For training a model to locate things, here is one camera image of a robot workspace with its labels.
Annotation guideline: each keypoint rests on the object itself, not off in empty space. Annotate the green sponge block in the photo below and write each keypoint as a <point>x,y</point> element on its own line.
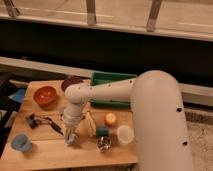
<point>102,131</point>

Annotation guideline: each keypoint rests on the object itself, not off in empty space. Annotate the orange bowl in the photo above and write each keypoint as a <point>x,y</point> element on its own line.
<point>45,95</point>

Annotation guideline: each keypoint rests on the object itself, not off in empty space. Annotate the black handled tool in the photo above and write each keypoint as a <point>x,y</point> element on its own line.
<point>34,121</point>

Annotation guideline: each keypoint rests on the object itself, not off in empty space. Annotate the purple bowl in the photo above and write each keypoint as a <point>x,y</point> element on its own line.
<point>70,80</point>

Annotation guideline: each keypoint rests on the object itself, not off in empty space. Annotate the wooden table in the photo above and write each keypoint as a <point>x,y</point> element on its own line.
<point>49,151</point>

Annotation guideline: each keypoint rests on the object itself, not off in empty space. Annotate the green plastic bin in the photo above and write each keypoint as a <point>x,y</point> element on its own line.
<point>108,77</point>

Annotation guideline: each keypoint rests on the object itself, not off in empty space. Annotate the blue cup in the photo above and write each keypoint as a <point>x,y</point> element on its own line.
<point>21,143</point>

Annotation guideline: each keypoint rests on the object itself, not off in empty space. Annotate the white translucent cup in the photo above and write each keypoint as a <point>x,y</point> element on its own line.
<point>125,135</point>

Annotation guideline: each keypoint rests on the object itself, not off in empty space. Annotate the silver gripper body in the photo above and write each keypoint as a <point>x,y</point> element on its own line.
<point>70,135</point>

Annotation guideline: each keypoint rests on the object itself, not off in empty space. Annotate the blue cloth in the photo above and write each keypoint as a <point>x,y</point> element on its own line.
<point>19,95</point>

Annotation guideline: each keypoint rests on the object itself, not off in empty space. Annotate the orange fruit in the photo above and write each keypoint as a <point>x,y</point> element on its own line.
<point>110,119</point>

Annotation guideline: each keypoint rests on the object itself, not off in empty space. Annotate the yellow banana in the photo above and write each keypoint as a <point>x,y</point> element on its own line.
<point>91,124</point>

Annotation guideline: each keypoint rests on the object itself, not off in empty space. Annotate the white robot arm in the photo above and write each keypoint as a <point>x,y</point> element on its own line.
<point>159,120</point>

